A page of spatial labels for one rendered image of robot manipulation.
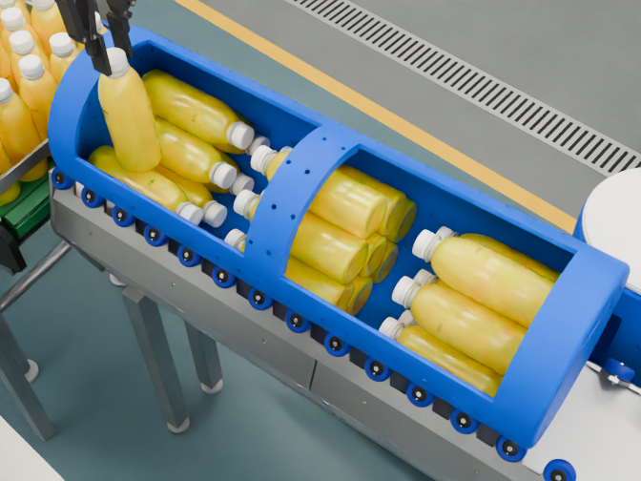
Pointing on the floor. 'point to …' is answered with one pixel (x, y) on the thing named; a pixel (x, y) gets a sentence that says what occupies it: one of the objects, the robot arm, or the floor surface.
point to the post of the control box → (24, 393)
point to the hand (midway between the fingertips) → (109, 45)
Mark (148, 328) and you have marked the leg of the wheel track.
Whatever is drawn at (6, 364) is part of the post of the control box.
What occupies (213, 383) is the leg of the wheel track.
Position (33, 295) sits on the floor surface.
